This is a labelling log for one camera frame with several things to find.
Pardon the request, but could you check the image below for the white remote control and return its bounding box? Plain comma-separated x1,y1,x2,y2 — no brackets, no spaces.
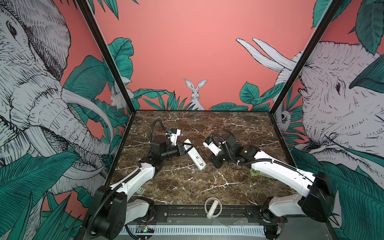
184,139,207,171

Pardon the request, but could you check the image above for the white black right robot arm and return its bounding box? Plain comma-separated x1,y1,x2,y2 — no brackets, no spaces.
204,132,334,223

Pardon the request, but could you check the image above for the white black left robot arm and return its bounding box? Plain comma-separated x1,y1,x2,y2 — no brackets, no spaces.
83,135,194,240

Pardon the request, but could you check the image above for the small green circuit board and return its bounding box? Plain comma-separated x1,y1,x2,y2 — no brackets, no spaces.
136,226,155,234

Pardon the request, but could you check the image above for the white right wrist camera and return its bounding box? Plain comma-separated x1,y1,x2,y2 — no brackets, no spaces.
203,142,222,156

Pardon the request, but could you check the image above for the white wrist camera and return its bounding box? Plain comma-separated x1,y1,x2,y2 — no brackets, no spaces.
168,128,181,146
203,142,222,156

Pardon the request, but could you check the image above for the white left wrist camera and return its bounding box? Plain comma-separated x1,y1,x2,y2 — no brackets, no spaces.
168,128,181,146

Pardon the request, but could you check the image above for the white ring with handle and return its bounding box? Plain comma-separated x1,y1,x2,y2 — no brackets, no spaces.
204,197,223,220

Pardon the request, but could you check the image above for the white slotted cable duct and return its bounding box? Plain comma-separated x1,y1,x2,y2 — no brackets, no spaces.
121,225,266,238

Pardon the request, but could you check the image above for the black right corner frame post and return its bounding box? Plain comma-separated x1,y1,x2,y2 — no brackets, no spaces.
269,0,343,115

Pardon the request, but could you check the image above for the black corner frame post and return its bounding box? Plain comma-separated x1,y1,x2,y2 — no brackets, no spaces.
76,0,136,115
269,0,343,115

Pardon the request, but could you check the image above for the black left corner frame post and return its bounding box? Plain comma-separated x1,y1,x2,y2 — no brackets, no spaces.
76,0,136,115

